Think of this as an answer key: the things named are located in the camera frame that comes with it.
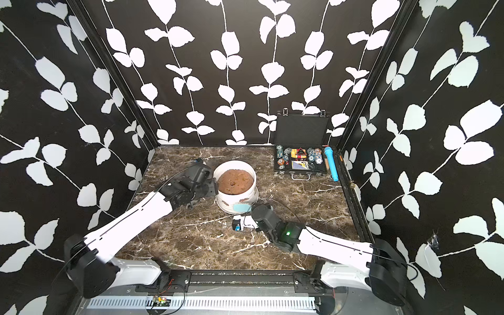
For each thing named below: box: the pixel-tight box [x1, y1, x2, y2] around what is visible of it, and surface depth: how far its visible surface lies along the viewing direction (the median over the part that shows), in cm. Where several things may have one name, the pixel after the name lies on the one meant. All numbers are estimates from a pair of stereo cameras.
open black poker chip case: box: [273, 108, 331, 181], surface depth 113 cm
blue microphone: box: [324, 146, 340, 182], surface depth 113 cm
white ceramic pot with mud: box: [213, 159, 260, 215], surface depth 92 cm
